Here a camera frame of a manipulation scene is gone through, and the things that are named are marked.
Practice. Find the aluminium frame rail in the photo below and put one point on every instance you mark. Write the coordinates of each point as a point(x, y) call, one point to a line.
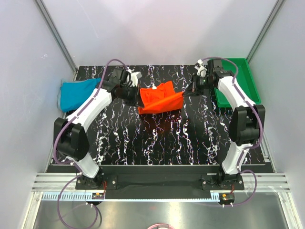
point(266, 182)

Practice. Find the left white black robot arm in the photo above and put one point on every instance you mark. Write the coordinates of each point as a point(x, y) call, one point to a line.
point(88, 114)

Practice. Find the green plastic tray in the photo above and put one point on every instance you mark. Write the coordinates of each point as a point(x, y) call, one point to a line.
point(246, 82)

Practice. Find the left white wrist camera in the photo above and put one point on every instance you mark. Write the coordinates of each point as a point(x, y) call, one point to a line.
point(133, 78)

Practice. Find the right orange black connector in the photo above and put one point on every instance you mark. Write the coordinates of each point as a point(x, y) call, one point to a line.
point(227, 197)

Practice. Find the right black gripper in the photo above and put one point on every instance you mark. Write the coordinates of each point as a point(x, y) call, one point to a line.
point(195, 90)

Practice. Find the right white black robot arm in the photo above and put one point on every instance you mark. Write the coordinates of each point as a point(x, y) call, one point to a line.
point(247, 122)

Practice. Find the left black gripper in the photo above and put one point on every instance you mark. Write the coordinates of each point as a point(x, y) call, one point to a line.
point(137, 100)

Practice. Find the orange t shirt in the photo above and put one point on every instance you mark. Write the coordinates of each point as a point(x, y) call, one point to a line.
point(162, 98)

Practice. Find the left orange black connector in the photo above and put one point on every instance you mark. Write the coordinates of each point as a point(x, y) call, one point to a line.
point(98, 195)

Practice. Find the white slotted cable duct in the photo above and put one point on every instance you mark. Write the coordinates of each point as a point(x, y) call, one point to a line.
point(87, 196)

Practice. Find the orange black connector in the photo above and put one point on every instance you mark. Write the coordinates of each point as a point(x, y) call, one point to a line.
point(98, 195)
point(227, 197)

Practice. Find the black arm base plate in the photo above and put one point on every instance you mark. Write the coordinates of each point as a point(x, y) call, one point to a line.
point(206, 177)

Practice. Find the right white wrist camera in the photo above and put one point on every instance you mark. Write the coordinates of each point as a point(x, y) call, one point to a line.
point(201, 69)

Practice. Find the black marbled table mat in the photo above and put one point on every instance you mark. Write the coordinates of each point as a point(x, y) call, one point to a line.
point(196, 134)

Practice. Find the folded teal t shirt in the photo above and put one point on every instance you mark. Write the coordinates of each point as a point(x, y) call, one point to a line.
point(73, 94)

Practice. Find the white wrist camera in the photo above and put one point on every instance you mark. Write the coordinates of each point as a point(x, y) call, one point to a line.
point(201, 69)
point(133, 78)

